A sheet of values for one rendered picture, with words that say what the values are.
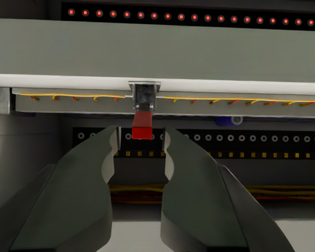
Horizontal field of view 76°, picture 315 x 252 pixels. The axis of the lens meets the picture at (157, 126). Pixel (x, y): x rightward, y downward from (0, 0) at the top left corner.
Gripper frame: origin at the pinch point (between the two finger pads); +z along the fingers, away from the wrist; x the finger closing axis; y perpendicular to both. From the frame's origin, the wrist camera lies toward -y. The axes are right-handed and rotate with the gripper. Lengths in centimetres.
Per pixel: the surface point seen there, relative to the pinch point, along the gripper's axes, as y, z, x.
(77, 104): 2.2, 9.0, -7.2
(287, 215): 20.4, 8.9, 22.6
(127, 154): 15.2, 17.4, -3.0
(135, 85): -1.1, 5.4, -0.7
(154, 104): 0.2, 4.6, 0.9
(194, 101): 1.3, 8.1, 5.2
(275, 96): 0.8, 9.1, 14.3
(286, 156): 15.3, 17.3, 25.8
